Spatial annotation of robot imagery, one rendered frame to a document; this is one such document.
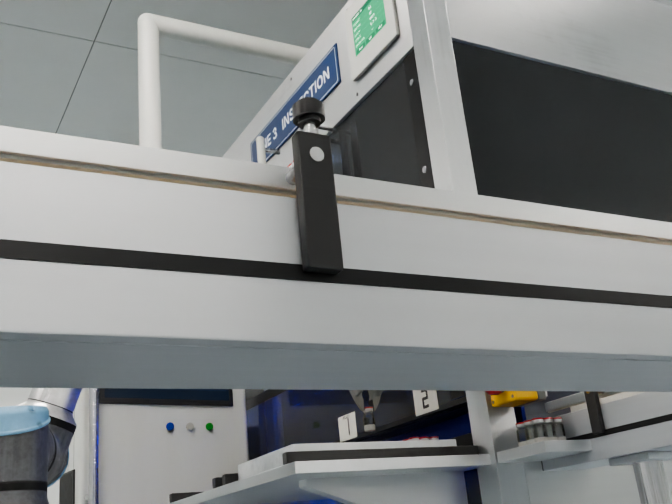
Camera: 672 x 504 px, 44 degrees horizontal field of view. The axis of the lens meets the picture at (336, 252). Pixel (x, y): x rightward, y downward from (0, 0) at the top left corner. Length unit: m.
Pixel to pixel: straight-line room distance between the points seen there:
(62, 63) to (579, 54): 2.55
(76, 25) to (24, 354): 3.39
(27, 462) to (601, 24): 1.73
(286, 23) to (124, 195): 3.36
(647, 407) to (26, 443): 1.02
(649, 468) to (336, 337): 1.11
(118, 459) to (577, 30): 1.62
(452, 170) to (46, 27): 2.45
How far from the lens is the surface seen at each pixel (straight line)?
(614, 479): 1.79
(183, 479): 2.39
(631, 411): 1.50
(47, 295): 0.44
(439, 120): 1.81
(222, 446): 2.45
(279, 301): 0.48
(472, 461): 1.58
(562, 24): 2.24
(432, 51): 1.89
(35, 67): 4.12
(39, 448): 1.49
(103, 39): 3.90
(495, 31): 2.06
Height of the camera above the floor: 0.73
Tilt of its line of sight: 20 degrees up
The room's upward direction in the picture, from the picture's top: 6 degrees counter-clockwise
